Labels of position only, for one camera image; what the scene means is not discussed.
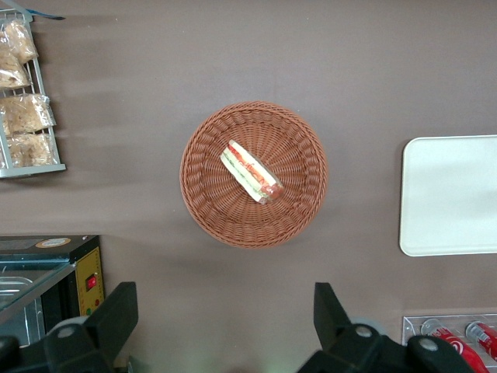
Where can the clear bag of snacks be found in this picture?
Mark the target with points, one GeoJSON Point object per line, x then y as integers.
{"type": "Point", "coordinates": [11, 74]}
{"type": "Point", "coordinates": [25, 114]}
{"type": "Point", "coordinates": [33, 149]}
{"type": "Point", "coordinates": [19, 40]}

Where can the red cola bottle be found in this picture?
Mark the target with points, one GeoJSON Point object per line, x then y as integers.
{"type": "Point", "coordinates": [454, 346]}
{"type": "Point", "coordinates": [485, 338]}

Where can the wrapped triangle sandwich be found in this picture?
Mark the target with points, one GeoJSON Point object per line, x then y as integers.
{"type": "Point", "coordinates": [248, 173]}

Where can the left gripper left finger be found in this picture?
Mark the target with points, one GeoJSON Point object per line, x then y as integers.
{"type": "Point", "coordinates": [108, 322]}

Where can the clear acrylic bottle rack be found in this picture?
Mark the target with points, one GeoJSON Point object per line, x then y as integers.
{"type": "Point", "coordinates": [411, 330]}

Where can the round brown wicker basket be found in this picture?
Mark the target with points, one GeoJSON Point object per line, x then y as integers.
{"type": "Point", "coordinates": [295, 175]}

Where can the blue flat strip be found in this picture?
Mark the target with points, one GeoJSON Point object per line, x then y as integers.
{"type": "Point", "coordinates": [50, 16]}

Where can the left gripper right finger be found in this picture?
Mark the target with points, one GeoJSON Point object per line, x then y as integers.
{"type": "Point", "coordinates": [334, 330]}

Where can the black food warmer machine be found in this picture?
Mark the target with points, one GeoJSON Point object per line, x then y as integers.
{"type": "Point", "coordinates": [89, 272]}

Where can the beige rectangular tray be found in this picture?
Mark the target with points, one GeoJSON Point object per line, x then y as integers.
{"type": "Point", "coordinates": [450, 194]}

